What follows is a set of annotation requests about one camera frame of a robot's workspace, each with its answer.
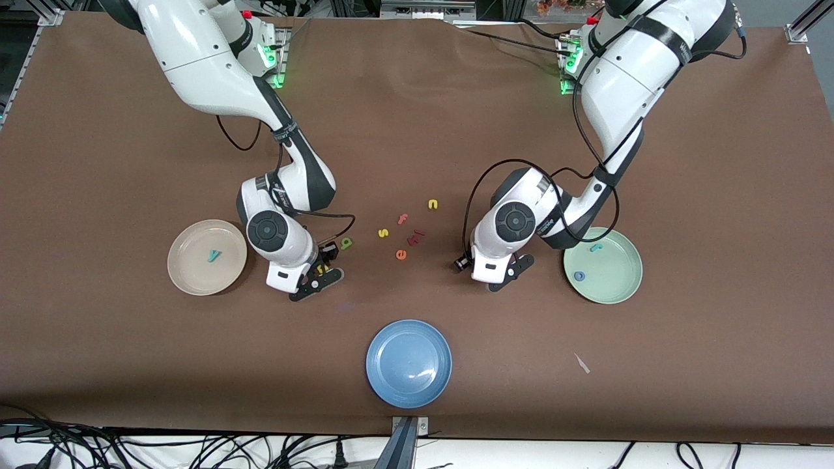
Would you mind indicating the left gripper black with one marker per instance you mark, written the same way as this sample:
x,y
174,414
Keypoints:
x,y
463,263

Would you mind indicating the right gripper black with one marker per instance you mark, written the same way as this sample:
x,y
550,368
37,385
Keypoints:
x,y
325,257

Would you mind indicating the teal foam letter y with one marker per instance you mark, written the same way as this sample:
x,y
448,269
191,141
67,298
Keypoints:
x,y
213,256

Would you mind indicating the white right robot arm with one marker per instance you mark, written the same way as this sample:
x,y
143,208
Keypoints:
x,y
202,71

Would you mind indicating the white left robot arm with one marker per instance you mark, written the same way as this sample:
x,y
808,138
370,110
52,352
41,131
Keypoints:
x,y
619,85

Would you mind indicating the light green round plate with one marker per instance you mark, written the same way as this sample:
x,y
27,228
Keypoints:
x,y
612,273

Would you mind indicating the small white paper scrap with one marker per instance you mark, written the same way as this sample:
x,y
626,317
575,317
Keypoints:
x,y
582,364

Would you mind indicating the beige round plate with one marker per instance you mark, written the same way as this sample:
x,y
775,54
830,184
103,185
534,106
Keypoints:
x,y
195,267

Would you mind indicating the blue round plate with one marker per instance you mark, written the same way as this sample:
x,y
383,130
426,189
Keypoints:
x,y
408,363

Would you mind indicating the brown table cover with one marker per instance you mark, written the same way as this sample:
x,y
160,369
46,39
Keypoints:
x,y
417,130

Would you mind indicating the black power plug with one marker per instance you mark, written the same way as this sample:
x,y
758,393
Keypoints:
x,y
339,456

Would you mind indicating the grey power strip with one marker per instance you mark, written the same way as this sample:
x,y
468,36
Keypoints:
x,y
427,10

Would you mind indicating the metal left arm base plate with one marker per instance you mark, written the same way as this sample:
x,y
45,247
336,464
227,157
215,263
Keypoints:
x,y
565,90

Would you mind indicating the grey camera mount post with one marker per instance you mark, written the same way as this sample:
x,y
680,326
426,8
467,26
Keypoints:
x,y
401,449

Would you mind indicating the aluminium frame profile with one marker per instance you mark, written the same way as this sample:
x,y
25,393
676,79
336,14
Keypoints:
x,y
798,32

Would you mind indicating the aluminium table edge rail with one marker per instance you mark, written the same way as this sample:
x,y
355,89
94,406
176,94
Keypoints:
x,y
52,17

